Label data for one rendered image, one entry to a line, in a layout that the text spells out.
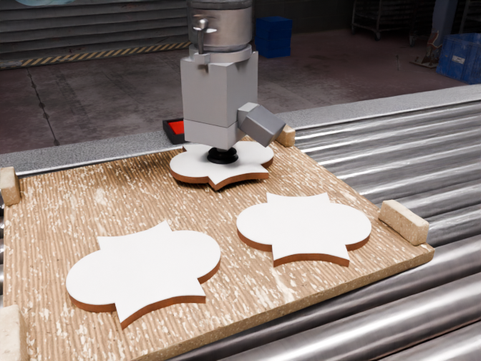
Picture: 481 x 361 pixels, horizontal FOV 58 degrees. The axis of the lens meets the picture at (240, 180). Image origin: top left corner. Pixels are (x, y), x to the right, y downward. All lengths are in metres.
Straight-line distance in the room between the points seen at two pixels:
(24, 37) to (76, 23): 0.54
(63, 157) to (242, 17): 0.38
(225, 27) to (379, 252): 0.29
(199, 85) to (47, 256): 0.25
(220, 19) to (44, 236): 0.30
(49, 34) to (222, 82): 4.76
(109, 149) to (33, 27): 4.49
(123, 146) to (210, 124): 0.25
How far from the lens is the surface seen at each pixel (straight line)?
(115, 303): 0.40
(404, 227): 0.50
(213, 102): 0.52
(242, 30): 0.52
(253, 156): 0.60
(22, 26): 5.19
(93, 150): 0.75
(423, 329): 0.45
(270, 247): 0.45
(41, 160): 0.75
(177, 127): 0.77
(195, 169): 0.57
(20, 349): 0.37
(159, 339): 0.38
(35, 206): 0.58
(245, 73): 0.55
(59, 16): 5.22
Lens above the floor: 1.22
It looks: 29 degrees down
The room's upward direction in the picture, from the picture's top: straight up
